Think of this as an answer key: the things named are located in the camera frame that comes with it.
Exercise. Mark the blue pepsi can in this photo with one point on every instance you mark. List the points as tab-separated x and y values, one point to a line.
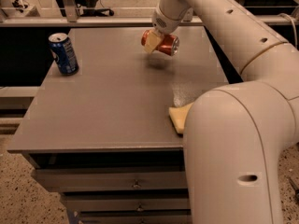
64	54

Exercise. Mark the middle grey drawer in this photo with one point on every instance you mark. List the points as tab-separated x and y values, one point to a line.
127	202

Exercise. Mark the bottom grey drawer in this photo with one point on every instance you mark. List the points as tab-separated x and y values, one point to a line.
146	217

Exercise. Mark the grey drawer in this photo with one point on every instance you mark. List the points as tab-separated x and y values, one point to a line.
146	217
110	179
127	202

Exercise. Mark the yellow sponge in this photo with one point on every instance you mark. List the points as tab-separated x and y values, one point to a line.
178	117

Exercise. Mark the top grey drawer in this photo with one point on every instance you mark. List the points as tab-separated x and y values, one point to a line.
110	179

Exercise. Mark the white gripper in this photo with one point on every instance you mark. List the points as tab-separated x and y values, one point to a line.
163	23

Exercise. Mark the grey drawer cabinet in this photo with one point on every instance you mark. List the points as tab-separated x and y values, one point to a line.
113	112

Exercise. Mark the red coke can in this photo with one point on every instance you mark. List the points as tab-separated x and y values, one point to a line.
168	46

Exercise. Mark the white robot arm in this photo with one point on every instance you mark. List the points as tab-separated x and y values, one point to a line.
234	134

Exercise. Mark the metal railing frame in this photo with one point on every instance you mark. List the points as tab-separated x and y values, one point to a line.
47	13

